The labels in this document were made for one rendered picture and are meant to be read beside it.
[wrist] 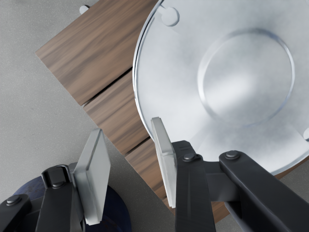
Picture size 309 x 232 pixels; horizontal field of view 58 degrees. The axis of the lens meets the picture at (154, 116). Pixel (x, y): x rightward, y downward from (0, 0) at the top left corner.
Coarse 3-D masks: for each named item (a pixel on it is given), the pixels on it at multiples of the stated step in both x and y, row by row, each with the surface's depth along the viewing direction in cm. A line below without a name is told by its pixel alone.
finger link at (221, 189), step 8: (176, 144) 16; (184, 144) 16; (176, 152) 15; (184, 152) 15; (192, 152) 15; (208, 168) 13; (216, 168) 13; (208, 176) 12; (216, 176) 12; (224, 176) 12; (208, 184) 12; (216, 184) 12; (224, 184) 12; (232, 184) 12; (216, 192) 12; (224, 192) 12; (232, 192) 12; (216, 200) 12; (224, 200) 12; (232, 200) 12
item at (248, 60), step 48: (192, 0) 33; (240, 0) 34; (288, 0) 34; (144, 48) 34; (192, 48) 35; (240, 48) 35; (288, 48) 36; (144, 96) 36; (192, 96) 36; (240, 96) 36; (288, 96) 37; (192, 144) 38; (240, 144) 39; (288, 144) 39
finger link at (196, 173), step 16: (192, 160) 13; (192, 176) 11; (176, 192) 10; (192, 192) 10; (208, 192) 10; (176, 208) 9; (192, 208) 9; (208, 208) 9; (176, 224) 9; (192, 224) 8; (208, 224) 8
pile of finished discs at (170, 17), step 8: (160, 0) 33; (160, 8) 34; (168, 8) 34; (152, 16) 34; (168, 16) 34; (176, 16) 34; (144, 24) 34; (168, 24) 34; (176, 24) 34; (144, 32) 34; (136, 48) 35; (136, 56) 34; (304, 136) 40
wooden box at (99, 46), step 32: (128, 0) 36; (64, 32) 36; (96, 32) 37; (128, 32) 37; (64, 64) 37; (96, 64) 38; (128, 64) 38; (96, 96) 40; (128, 96) 39; (128, 128) 40; (128, 160) 42; (160, 192) 44
